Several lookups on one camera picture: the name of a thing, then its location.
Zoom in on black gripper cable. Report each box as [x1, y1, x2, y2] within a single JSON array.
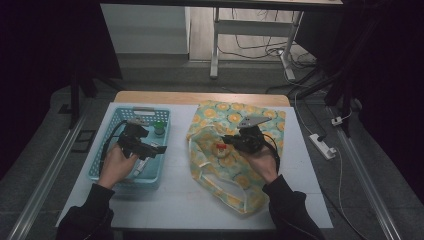
[[262, 132, 282, 175], [99, 119, 130, 175]]

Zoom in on black tripod stand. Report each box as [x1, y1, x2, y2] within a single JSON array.
[[286, 59, 363, 138]]

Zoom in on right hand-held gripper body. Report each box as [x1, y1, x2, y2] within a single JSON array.
[[234, 115, 273, 155]]

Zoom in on white power cable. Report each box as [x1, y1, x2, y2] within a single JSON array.
[[332, 148, 368, 240]]

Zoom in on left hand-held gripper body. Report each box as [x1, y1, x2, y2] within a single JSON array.
[[117, 116, 158, 160]]

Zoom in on person's right hand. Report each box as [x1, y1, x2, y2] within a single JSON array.
[[244, 147, 280, 186]]

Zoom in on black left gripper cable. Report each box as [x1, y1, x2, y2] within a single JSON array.
[[99, 119, 130, 175]]

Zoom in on aluminium floor rail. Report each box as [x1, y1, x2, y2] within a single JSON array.
[[327, 106, 403, 240], [6, 99, 93, 240]]

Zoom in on white power strip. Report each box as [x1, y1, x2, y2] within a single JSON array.
[[308, 133, 338, 161]]

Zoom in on white tube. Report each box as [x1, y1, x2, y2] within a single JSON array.
[[133, 141, 162, 178]]

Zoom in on white desk frame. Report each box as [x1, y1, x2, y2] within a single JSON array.
[[209, 7, 306, 81]]

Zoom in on black metal stand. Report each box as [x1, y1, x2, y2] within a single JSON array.
[[58, 66, 98, 130]]

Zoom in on black floor plate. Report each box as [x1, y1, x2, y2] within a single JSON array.
[[71, 129, 98, 154]]

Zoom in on tangle of floor cables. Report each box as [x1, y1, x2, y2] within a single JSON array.
[[218, 9, 318, 69]]

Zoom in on person's left hand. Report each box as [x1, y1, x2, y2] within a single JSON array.
[[97, 143, 140, 190]]

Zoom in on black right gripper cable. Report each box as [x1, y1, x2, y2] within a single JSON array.
[[262, 132, 282, 175]]

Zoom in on blue plastic basket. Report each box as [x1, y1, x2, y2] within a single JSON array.
[[88, 106, 172, 192]]

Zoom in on small green-capped bottle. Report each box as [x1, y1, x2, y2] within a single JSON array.
[[153, 120, 167, 138]]

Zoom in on citrus print fabric bag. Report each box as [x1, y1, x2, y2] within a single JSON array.
[[185, 99, 288, 216]]

